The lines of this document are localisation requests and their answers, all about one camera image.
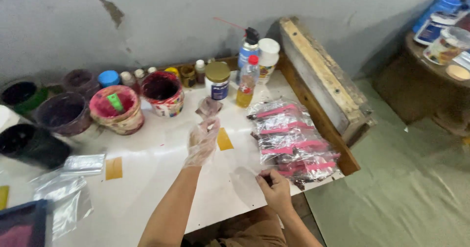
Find person's right hand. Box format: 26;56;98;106
256;168;295;217

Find person's left hand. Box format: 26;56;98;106
182;117;221;168

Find small clear plastic packet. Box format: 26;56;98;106
195;97;223;120

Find pile of pink-zip clear bags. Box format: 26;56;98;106
246;98;341;191

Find yellow tape strip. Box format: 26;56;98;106
217;127;234;151
105;157;123;181
0;185;10;210

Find gold-lidded jar with blue label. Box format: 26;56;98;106
204;61;231;101

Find paint pot with dark red ink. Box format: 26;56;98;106
141;71;185;118

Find brown glass jar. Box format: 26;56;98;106
179;65;197;88

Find brown bottle with white cap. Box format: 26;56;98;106
195;59;206;84

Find red-capped bottle with yellow liquid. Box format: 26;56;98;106
236;55;260;109

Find paint pot with pink ink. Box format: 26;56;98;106
89;85;145;136

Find blue spray can, red straw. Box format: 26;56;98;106
214;17;260;84

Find green plastic spatula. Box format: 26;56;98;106
106;93;125;113

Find blue-lidded jar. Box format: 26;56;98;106
98;70;121;88

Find person's brown trousers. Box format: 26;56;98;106
183;206;288;247

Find flat clear plastic bag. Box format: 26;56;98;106
60;153;107;176

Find brown-stained paint pot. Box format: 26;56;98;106
62;69;101;99

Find paint pot with purple ink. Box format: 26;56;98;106
34;92;93;137

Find large crumpled clear plastic bag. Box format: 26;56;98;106
29;173;94;241

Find green paint pot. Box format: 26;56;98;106
1;81;48;115

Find black paint pot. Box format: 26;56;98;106
0;123;72;170

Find green floor sheet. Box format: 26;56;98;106
304;78;470;247

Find white container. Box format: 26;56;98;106
0;105;21;130

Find round wooden table with tubs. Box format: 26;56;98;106
373;0;470;145

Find dark blue framed screen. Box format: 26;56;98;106
0;199;48;247

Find wooden screen printing frame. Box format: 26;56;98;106
278;17;377;145

